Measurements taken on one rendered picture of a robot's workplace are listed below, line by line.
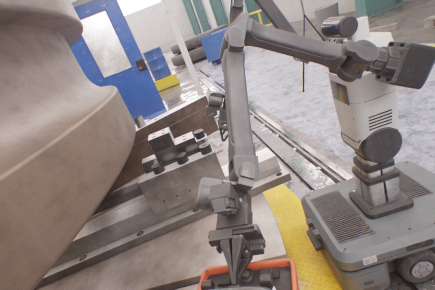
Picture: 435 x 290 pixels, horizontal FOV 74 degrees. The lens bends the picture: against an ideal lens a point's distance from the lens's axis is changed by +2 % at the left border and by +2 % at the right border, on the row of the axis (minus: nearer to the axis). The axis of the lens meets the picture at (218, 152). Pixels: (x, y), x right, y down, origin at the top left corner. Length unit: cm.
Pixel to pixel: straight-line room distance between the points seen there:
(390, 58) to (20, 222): 110
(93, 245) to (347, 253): 135
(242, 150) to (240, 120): 9
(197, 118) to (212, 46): 738
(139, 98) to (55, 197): 490
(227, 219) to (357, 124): 79
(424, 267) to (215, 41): 918
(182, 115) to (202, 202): 216
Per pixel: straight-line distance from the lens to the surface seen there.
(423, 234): 145
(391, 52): 104
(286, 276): 61
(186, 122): 276
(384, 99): 124
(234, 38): 81
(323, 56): 94
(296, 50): 92
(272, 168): 174
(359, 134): 127
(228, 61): 80
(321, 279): 163
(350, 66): 97
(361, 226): 147
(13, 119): 115
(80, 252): 194
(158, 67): 933
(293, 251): 177
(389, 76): 106
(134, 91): 576
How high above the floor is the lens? 126
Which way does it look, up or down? 23 degrees down
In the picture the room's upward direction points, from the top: 22 degrees counter-clockwise
